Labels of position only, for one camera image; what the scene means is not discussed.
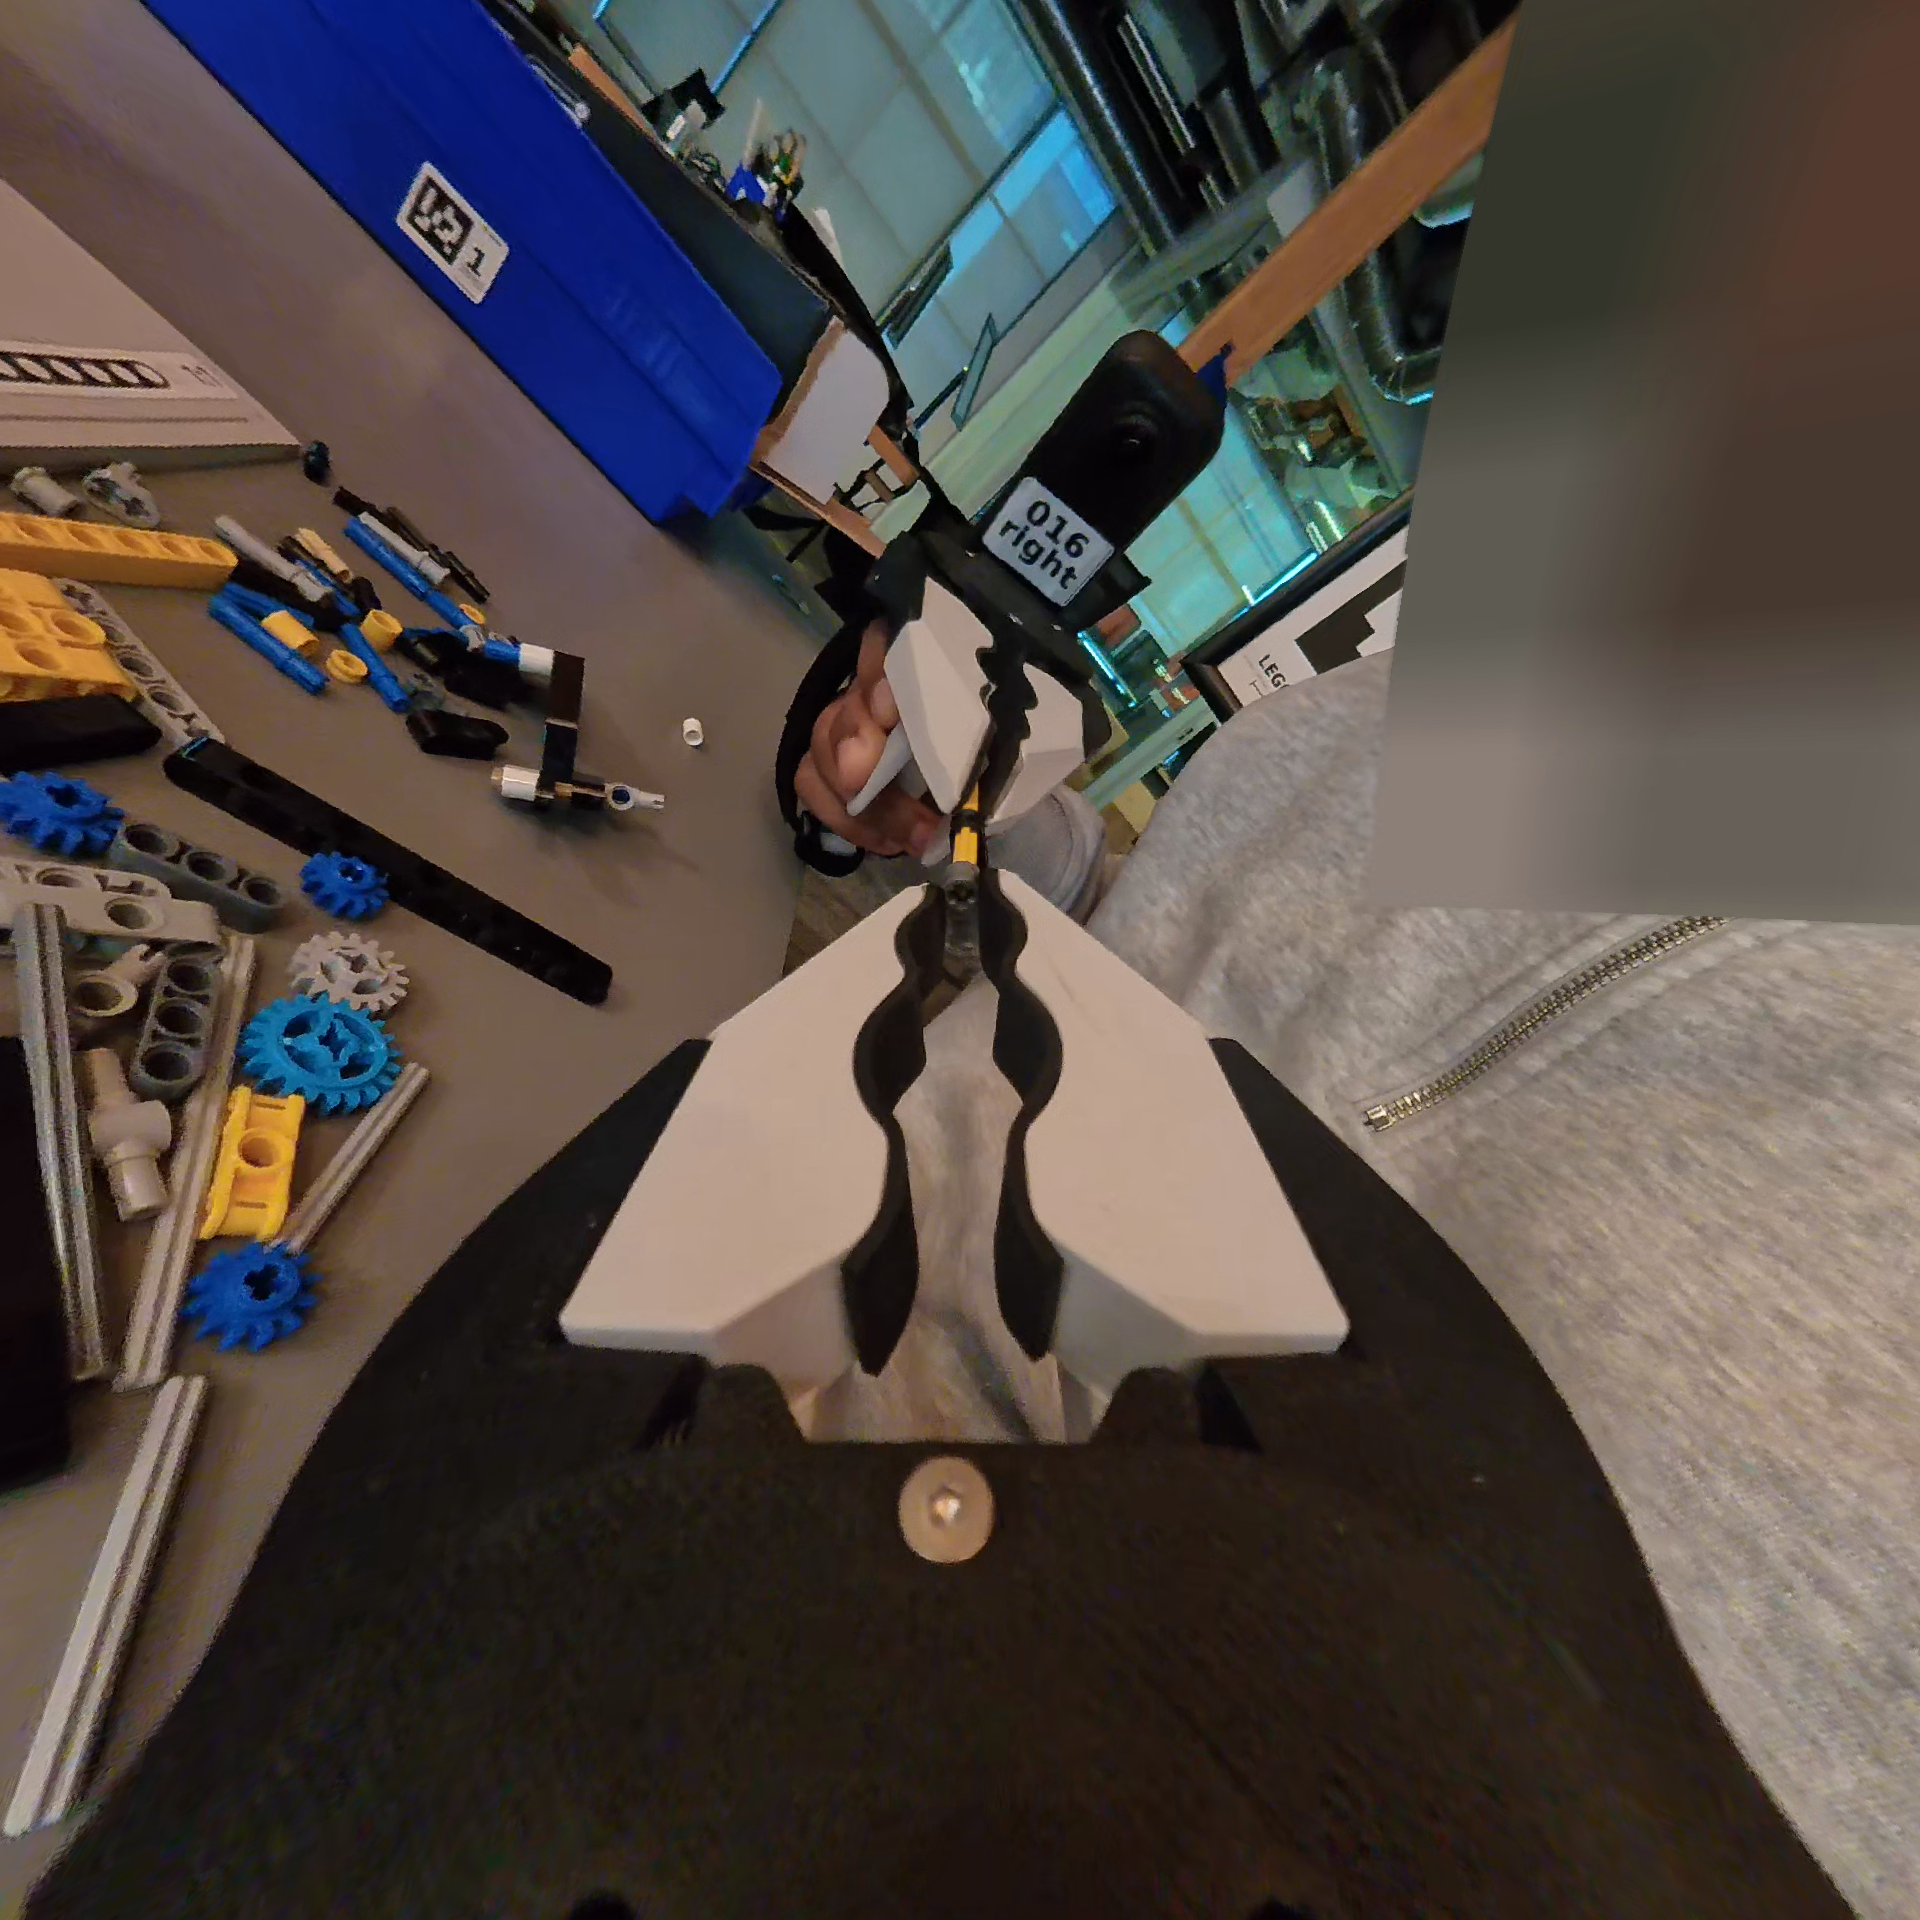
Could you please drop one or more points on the yellow lego connector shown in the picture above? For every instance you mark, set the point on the yellow lego connector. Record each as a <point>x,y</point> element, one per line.
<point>225,1188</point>

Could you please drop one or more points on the thin yellow black lego axle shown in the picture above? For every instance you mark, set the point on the thin yellow black lego axle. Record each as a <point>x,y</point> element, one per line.
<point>965,843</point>

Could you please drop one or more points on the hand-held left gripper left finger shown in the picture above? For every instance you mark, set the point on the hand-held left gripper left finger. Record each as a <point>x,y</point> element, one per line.
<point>720,1188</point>

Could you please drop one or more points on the wooden beam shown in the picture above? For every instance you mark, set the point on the wooden beam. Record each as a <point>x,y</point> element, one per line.
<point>1347,209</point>

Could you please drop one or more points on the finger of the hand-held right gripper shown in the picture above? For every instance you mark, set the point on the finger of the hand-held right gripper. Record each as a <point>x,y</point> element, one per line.
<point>930,693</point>
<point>1049,745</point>

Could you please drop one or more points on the yellow lego frame block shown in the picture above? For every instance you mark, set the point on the yellow lego frame block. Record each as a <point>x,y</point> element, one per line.
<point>37,659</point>

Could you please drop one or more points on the silver ventilation ducts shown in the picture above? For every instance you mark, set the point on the silver ventilation ducts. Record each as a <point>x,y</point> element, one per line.
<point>1107,124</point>

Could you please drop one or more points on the white printed sign board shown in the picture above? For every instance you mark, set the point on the white printed sign board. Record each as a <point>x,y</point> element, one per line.
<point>1277,646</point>

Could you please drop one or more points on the lego instruction booklet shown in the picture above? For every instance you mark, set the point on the lego instruction booklet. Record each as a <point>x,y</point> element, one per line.
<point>91,300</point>

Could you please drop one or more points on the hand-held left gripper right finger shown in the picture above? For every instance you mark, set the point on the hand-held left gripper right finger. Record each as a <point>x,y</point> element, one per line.
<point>1186,1188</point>

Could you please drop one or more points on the small blue lego gear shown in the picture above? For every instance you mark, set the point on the small blue lego gear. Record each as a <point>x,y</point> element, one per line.
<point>318,883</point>
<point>214,1309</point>
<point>37,814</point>

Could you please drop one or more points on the person's right forearm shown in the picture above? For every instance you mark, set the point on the person's right forearm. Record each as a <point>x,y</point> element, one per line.
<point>1201,813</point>

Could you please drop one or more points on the person's right hand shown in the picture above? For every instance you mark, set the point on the person's right hand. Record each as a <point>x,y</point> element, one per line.
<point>841,747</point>

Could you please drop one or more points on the large blue lego gear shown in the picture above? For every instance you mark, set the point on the large blue lego gear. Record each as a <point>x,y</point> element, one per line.
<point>267,1050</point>

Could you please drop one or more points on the grey lego gear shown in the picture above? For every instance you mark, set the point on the grey lego gear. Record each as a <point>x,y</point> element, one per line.
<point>318,965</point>

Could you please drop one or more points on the grey zip hoodie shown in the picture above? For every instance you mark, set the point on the grey zip hoodie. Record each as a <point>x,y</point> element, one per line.
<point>1649,1205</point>

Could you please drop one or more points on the long yellow lego beam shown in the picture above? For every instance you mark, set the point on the long yellow lego beam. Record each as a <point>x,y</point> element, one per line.
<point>107,550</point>

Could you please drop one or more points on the long black lego beam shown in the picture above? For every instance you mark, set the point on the long black lego beam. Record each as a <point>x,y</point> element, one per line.
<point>387,877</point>

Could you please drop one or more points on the black lego assembly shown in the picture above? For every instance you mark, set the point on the black lego assembly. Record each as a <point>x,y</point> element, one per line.
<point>566,725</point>

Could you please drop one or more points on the pile of lego pieces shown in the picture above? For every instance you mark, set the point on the pile of lego pieces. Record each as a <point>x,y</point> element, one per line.
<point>196,869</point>

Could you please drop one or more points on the blue plastic bin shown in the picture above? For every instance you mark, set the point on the blue plastic bin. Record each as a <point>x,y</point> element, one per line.
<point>603,300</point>

